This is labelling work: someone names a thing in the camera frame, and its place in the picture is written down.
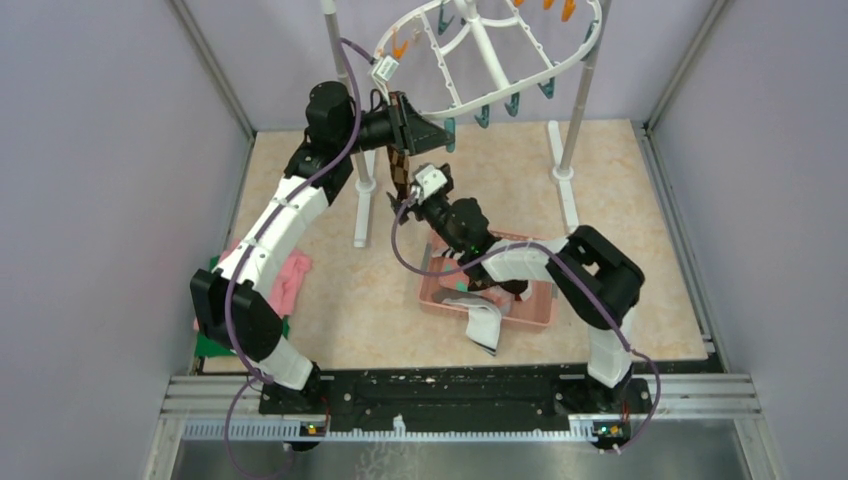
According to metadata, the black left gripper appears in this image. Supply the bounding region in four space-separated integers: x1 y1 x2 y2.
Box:
337 90 453 156

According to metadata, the brown argyle sock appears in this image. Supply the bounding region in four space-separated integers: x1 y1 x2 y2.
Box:
386 146 411 214
467 279 532 301

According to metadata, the white oval clip hanger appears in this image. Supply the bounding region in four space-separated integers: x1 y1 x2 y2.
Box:
373 1 606 128

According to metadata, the pink dotted sock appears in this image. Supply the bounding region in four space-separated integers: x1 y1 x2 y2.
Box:
437 258 471 293

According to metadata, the white black striped sock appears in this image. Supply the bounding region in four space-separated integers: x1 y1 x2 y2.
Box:
442 296 512 356

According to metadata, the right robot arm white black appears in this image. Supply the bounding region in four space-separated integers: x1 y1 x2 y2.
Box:
389 194 645 412

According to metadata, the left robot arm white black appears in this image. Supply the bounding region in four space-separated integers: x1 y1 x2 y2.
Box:
190 81 454 414

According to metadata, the pink folded cloth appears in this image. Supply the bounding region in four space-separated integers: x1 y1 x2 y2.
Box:
192 239 315 333

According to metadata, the white drying rack stand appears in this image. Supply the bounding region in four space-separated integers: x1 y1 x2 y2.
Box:
362 1 610 232

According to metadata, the pink plastic basket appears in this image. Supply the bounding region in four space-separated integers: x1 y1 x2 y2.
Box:
415 229 558 333

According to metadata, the green folded cloth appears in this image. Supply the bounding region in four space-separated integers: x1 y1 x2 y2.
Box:
193 255 290 358

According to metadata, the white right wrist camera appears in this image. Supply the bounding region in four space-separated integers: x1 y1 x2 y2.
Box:
410 163 452 203

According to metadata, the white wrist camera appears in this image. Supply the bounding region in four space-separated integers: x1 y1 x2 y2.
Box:
369 55 400 85
410 163 452 203

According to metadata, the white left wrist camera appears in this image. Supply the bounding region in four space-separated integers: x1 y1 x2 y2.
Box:
369 55 400 85

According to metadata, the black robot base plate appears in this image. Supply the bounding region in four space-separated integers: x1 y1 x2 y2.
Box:
258 364 654 450

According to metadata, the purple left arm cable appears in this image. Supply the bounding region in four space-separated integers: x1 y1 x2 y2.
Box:
222 36 382 480

